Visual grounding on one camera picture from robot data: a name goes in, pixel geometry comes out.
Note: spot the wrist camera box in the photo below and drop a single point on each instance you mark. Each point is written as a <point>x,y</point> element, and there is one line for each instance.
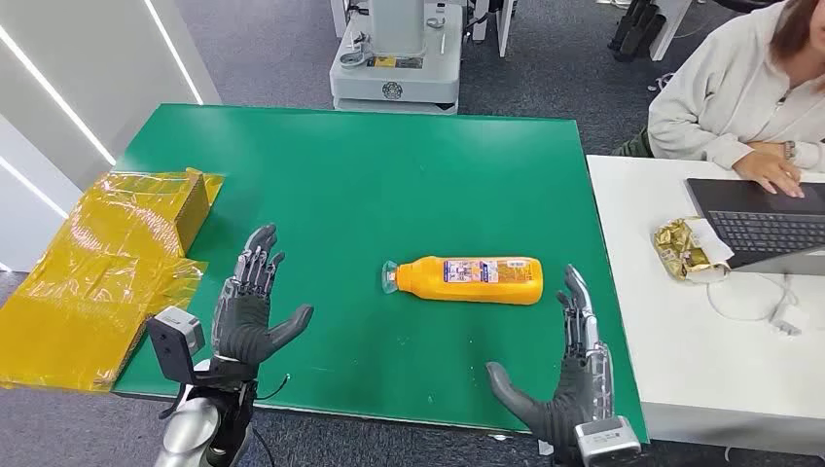
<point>606,441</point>
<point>174,338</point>

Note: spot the white paper scrap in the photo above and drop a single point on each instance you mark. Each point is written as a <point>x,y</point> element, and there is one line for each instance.
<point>545,448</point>

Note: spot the black laptop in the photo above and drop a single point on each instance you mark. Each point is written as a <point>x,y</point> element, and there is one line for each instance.
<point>760,225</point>

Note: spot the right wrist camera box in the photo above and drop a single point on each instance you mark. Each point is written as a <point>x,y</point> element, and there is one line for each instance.
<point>606,441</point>

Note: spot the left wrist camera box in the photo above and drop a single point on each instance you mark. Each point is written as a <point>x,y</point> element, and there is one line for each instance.
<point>174,338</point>

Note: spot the white furniture panel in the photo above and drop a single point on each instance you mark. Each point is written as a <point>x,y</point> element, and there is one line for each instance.
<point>669,26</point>
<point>505,22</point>

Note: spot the green table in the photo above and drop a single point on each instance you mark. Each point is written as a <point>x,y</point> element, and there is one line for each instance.
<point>387,193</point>

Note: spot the white power adapter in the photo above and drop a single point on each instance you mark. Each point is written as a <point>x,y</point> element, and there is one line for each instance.
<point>789,319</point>

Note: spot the gold foil wrapper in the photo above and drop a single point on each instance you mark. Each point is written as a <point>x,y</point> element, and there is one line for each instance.
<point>677,248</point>

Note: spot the white robot stand base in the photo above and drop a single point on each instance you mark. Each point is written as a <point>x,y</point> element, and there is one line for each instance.
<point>399,74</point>

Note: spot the white desk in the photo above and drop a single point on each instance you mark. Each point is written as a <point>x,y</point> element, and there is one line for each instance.
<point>677,361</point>

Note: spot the wrist watch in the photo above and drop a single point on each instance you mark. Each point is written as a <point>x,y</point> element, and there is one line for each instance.
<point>789,150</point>

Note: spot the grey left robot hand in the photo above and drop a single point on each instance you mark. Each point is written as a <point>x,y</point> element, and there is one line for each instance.
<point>248,329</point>

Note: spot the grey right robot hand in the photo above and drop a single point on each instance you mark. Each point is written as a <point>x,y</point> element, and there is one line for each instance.
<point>570,403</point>

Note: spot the black shoes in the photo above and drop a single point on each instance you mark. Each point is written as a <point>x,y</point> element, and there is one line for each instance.
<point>638,32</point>

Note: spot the person's hand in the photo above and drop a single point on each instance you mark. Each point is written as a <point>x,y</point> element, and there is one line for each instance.
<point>767,169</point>

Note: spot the yellow taped cardboard box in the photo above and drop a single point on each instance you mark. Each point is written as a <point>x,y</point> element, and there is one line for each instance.
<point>96,277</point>

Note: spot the orange plastic bottle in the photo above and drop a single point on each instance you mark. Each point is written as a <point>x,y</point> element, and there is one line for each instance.
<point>470,283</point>

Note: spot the person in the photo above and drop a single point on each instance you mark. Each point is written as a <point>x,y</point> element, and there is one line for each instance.
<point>709,96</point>

